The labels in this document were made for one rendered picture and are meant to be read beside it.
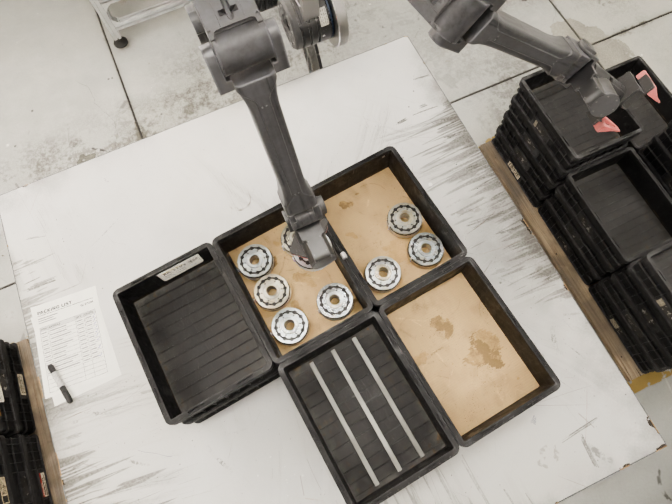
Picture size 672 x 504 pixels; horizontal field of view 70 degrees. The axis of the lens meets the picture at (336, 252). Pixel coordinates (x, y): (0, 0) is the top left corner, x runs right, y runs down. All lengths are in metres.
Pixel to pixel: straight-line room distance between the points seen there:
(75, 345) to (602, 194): 2.01
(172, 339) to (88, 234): 0.54
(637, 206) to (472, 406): 1.21
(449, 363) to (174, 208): 1.02
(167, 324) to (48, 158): 1.70
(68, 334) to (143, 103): 1.56
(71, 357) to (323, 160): 1.02
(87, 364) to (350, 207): 0.94
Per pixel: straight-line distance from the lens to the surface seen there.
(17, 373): 2.43
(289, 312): 1.37
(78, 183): 1.93
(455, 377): 1.39
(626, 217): 2.24
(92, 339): 1.71
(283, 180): 0.87
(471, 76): 2.87
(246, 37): 0.70
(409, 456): 1.37
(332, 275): 1.41
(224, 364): 1.41
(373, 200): 1.50
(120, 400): 1.64
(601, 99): 1.16
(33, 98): 3.26
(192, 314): 1.46
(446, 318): 1.41
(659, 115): 2.70
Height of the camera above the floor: 2.19
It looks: 71 degrees down
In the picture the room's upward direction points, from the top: 6 degrees counter-clockwise
